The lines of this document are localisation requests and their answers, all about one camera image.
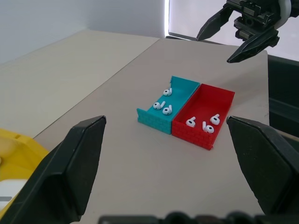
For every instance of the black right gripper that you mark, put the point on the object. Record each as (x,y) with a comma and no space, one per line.
(254,16)

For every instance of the window with grey frame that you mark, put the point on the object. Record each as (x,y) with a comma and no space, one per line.
(187,16)

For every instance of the yellow plastic bin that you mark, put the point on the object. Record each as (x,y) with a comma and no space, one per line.
(23,151)

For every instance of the white earbud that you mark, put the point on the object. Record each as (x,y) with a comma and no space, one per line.
(214,119)
(209,128)
(166,110)
(166,93)
(157,106)
(190,123)

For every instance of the black base platform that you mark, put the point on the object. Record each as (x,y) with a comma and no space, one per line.
(285,88)

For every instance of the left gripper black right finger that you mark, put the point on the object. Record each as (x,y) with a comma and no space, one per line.
(271,168)

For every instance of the red brick-pattern tray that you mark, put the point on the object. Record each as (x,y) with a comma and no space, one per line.
(205,102)

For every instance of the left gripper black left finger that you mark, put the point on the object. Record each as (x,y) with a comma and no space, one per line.
(53,177)

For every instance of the teal brick-pattern tray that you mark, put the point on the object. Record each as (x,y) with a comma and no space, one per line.
(187,88)

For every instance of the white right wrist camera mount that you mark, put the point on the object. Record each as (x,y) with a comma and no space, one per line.
(286,11)

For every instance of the white label with grey stripe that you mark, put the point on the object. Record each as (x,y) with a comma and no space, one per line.
(9,189)

